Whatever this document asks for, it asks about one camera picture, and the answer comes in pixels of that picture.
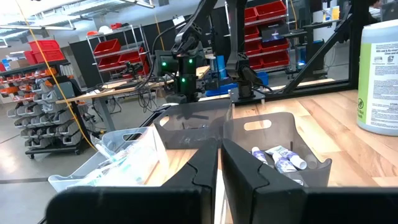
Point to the red storage bin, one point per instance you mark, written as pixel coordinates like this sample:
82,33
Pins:
45,45
49,56

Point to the green and white toothbrush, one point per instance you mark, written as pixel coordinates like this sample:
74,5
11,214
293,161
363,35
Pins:
126,168

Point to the small toothpaste tube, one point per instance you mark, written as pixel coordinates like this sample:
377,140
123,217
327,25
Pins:
292,157
284,168
259,155

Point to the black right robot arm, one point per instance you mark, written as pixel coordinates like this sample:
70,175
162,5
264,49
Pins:
189,37

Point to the storage shelf rack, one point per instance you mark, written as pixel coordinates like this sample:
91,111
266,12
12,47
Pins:
40,109

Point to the blue and white toothbrush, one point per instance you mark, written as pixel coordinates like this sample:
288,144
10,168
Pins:
102,151

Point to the person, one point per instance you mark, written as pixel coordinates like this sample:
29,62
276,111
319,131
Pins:
374,9

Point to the blue plastic crate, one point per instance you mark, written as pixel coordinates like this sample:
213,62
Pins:
217,90

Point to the red bin shelving unit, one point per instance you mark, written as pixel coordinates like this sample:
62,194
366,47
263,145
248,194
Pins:
267,34

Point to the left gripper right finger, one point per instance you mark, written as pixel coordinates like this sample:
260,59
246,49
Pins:
311,208

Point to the black aluminium rig frame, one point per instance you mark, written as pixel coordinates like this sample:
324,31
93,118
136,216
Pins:
354,46

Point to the smoky grey plastic bin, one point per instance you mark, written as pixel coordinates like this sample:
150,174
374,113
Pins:
192,133
280,130

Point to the clear plastic bin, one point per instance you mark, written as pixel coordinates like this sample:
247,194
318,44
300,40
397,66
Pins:
81,174

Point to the wooden work table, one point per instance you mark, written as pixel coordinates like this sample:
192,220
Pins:
124,88

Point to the small black display screen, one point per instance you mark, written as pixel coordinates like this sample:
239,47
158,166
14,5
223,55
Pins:
275,31

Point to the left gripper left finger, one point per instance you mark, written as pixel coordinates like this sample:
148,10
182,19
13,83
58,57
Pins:
124,205

